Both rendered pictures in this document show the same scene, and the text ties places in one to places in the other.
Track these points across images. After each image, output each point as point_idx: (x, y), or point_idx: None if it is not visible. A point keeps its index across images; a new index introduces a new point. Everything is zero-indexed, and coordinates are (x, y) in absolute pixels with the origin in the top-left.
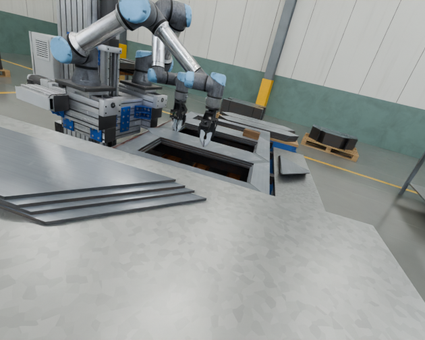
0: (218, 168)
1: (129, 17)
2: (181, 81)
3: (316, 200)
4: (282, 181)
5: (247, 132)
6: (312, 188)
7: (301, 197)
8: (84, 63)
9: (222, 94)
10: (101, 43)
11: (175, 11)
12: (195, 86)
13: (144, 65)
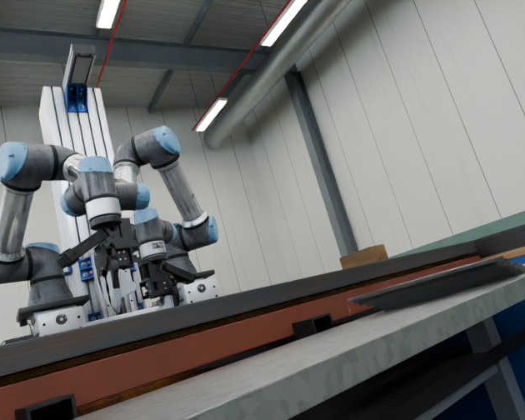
0: (212, 367)
1: (2, 174)
2: (136, 226)
3: (402, 322)
4: (355, 322)
5: (347, 261)
6: (461, 298)
7: (347, 333)
8: (30, 274)
9: (102, 187)
10: (15, 232)
11: (138, 144)
12: (71, 205)
13: (166, 248)
